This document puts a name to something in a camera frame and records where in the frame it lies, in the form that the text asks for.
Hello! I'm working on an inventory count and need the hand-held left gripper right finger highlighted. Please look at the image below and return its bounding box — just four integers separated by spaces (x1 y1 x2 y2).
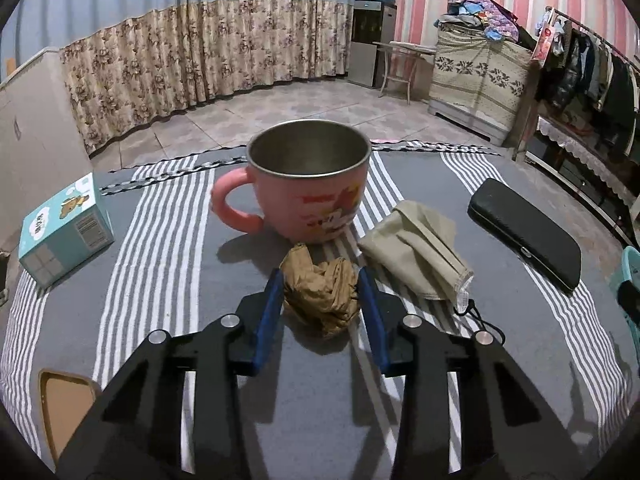
357 266 587 480

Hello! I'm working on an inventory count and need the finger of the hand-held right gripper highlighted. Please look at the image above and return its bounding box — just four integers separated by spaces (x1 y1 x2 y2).
617 280 640 313

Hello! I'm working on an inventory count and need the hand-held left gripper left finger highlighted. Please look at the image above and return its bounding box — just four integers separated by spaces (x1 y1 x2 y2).
55 269 285 480

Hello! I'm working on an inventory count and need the teal plastic basket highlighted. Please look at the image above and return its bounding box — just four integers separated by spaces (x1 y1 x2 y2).
608 246 640 347

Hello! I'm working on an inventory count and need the brown paper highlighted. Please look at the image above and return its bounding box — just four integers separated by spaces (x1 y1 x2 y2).
279 243 362 339

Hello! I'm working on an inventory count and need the beige face mask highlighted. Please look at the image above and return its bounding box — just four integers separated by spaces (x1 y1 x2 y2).
357 200 506 347

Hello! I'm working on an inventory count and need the grey striped table cloth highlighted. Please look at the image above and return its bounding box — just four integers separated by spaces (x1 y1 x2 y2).
0 139 640 480

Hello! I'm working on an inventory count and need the pink steel-lined cup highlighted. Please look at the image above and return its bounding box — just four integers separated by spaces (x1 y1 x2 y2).
210 119 374 245

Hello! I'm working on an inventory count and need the black glasses case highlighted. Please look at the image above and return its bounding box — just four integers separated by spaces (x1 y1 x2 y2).
467 178 583 295

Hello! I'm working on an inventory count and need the low shelf with lace cloth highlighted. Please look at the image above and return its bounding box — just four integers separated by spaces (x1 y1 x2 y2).
524 114 640 247

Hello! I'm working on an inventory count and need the clothes rack with dark clothes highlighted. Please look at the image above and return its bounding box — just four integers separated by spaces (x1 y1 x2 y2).
515 6 640 162

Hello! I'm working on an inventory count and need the teal tissue box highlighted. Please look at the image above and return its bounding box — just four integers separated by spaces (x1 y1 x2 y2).
18 172 115 290

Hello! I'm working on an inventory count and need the brown cardboard piece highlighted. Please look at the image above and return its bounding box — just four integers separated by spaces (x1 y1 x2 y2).
38 368 104 467

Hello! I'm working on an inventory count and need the cabinet with beige patterned cover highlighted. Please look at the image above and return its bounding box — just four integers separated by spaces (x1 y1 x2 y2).
427 25 534 146

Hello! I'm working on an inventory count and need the floral beige curtain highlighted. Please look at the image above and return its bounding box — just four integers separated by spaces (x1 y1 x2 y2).
60 0 354 157

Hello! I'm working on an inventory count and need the small folding table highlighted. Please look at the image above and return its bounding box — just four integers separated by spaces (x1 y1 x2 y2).
372 40 436 104

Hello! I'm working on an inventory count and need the grey water dispenser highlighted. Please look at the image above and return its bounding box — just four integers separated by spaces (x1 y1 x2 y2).
346 0 399 89

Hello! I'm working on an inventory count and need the white cabinet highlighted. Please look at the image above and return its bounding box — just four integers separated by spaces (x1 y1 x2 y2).
0 47 94 252

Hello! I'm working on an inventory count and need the pile of colourful clothes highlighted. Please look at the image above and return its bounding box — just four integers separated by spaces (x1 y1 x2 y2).
433 0 521 44

